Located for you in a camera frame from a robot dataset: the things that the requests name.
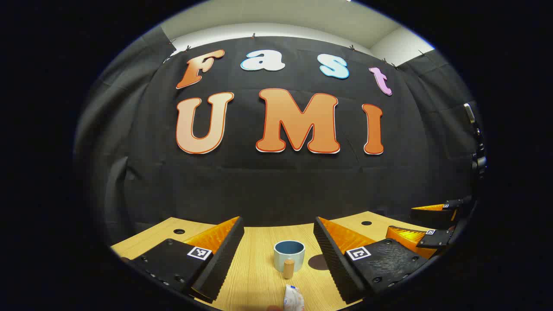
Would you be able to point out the wooden desktop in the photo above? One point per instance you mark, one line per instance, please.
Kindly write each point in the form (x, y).
(259, 276)

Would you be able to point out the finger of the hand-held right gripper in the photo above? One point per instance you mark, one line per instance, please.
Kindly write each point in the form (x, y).
(434, 214)
(434, 238)

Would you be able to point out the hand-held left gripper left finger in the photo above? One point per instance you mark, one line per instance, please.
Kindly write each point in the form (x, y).
(220, 259)

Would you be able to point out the white toothpaste tube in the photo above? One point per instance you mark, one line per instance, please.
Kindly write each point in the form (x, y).
(293, 299)

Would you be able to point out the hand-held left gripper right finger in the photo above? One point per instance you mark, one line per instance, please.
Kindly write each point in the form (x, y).
(332, 259)

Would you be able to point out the black backdrop cloth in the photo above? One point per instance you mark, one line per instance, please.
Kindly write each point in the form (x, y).
(281, 185)

